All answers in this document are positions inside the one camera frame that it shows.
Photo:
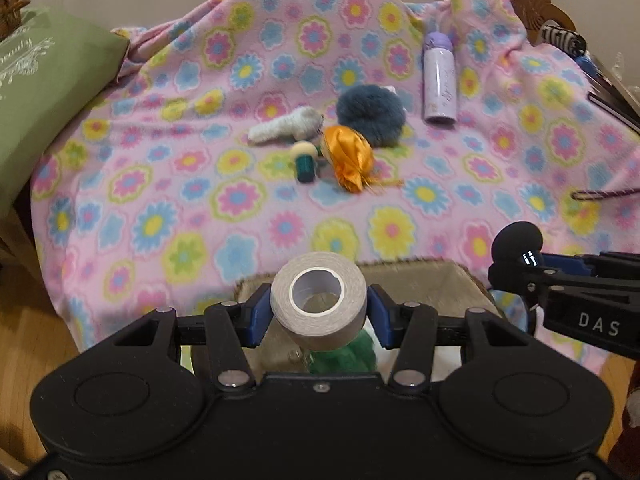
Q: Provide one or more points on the carved wooden chair back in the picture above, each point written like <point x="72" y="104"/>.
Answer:
<point x="534" y="13"/>

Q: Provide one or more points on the black white striped item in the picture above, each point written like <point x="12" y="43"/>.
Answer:
<point x="569" y="42"/>

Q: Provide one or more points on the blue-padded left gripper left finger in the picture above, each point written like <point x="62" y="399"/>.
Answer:
<point x="255" y="317"/>

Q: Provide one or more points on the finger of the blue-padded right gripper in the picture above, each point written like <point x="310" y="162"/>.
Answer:
<point x="603" y="265"/>
<point x="528" y="282"/>

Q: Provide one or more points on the green pillow with lettering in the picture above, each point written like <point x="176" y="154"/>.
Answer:
<point x="51" y="67"/>

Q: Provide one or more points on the woven basket with fabric lining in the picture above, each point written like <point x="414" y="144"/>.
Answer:
<point x="442" y="284"/>

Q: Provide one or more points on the brown wicker basket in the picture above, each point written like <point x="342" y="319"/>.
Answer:
<point x="11" y="16"/>

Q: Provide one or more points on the lilac thermos bottle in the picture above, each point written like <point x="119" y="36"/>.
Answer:
<point x="439" y="80"/>

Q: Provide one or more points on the blue fluffy fur pouch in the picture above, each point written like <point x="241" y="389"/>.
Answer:
<point x="374" y="112"/>

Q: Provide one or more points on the pink floral fleece blanket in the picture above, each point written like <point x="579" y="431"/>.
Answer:
<point x="152" y="196"/>

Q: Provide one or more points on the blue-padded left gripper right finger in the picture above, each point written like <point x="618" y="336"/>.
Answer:
<point x="386" y="318"/>

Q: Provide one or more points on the cream teal sponge stamp brush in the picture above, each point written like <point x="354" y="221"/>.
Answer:
<point x="304" y="155"/>

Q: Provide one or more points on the orange satin drawstring pouch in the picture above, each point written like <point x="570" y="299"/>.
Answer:
<point x="352" y="159"/>

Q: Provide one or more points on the grey tape roll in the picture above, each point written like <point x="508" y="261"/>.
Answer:
<point x="320" y="300"/>

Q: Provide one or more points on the green white plush toy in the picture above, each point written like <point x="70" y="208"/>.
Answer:
<point x="356" y="357"/>

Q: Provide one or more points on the dark book stack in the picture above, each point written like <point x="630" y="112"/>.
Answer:
<point x="609" y="94"/>

